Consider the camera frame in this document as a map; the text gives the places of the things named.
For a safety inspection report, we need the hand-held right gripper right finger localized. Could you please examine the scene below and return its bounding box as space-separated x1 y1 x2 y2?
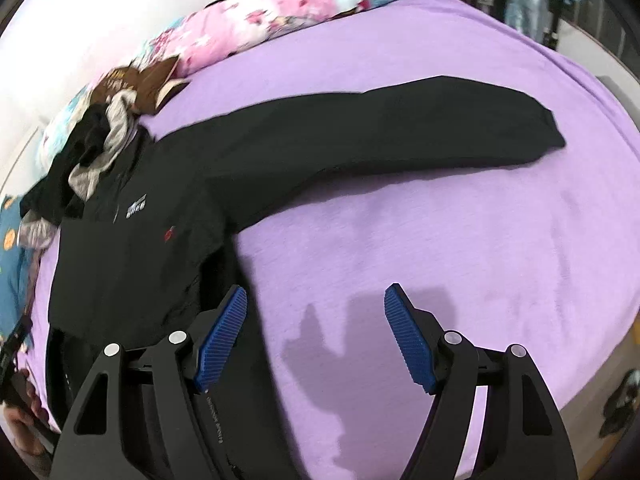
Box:
384 284 576 480

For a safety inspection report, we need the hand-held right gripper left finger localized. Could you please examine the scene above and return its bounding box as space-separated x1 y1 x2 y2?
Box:
47 285 249 480

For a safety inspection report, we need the black jacket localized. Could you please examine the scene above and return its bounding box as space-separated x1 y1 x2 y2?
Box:
47 76 567 480

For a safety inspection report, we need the person's left hand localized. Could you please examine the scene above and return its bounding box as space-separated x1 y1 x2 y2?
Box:
0 370 53 468

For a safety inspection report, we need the blue patterned cloth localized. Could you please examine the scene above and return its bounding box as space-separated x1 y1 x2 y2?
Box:
0 194 37 348

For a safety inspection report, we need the purple blanket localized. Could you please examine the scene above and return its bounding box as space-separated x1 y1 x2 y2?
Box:
15 0 640 480

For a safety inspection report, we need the dark mottled object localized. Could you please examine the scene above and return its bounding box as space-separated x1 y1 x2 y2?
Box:
599 369 640 438

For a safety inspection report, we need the grey garment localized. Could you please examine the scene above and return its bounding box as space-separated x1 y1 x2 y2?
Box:
19 91 140 250

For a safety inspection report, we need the brown garment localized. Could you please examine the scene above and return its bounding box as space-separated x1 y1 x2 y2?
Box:
92 57 190 113

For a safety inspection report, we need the pink and blue floral quilt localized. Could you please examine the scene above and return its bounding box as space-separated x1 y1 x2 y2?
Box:
42 0 417 158

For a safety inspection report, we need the black rack frame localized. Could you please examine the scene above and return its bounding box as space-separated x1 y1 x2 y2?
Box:
539 0 568 52

